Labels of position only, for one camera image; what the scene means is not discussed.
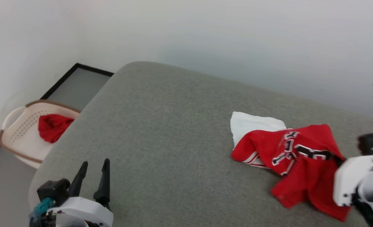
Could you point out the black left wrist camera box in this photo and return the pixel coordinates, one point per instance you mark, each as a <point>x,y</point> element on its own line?
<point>54,189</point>

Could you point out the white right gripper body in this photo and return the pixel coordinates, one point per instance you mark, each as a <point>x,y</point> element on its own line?
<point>347,179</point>

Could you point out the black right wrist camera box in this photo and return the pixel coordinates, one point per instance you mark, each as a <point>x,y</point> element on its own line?
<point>368,142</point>

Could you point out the beige plastic laundry basket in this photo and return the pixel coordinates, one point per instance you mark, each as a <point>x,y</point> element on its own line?
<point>22,138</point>

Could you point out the grey fabric sofa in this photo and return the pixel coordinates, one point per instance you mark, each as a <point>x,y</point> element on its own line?
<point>161,142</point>

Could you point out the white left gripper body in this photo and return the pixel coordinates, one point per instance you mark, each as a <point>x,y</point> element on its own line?
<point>82,211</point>

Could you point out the red cloth in basket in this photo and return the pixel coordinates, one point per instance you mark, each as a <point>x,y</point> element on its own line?
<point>52,126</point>

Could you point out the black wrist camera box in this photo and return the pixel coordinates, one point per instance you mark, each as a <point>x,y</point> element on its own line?
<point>54,189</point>
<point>368,142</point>

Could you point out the red and white jersey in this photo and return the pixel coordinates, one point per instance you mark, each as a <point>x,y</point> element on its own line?
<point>303,176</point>

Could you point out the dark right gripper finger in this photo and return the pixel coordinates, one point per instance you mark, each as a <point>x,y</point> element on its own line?
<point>338,158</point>

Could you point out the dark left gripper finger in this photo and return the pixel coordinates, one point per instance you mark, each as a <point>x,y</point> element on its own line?
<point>78,179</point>
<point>104,186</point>

